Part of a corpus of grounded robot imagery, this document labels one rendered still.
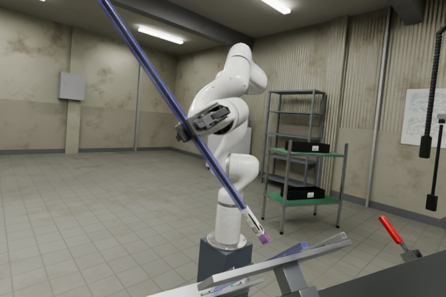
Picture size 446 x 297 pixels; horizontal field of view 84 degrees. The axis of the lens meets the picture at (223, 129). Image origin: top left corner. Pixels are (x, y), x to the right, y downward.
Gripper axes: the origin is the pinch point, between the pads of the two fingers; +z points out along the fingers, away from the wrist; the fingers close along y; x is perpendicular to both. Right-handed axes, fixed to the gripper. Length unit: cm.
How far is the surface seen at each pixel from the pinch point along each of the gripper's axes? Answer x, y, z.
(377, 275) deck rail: 45.2, 13.5, -14.7
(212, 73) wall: -158, -172, -670
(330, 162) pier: 153, 0, -446
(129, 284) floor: 68, -153, -96
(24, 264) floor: 17, -225, -85
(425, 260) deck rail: 40.7, 22.5, -9.6
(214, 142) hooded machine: 17, -209, -510
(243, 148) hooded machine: 65, -156, -521
